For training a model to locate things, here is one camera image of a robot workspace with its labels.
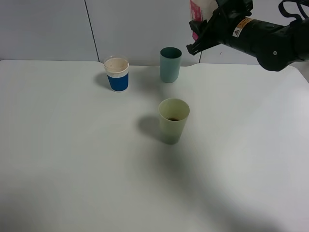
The clear bottle with pink label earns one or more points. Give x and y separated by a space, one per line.
202 9

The teal plastic cup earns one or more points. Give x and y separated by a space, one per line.
170 61

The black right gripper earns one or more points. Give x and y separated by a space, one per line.
230 15

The pale green plastic cup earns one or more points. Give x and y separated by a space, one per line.
173 114

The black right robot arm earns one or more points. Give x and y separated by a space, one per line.
274 46

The blue ribbed paper cup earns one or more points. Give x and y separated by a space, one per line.
116 69

